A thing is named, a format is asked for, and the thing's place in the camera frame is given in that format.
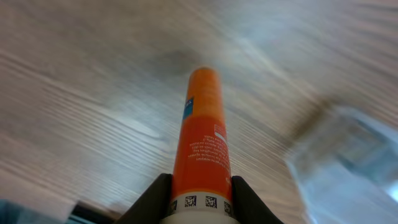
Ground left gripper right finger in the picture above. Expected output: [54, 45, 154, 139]
[231, 175, 284, 224]

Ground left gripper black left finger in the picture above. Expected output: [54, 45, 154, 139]
[114, 173, 172, 224]

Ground orange tube with white cap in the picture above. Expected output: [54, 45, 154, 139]
[162, 67, 237, 224]

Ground clear plastic container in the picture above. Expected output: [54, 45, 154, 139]
[285, 105, 397, 224]

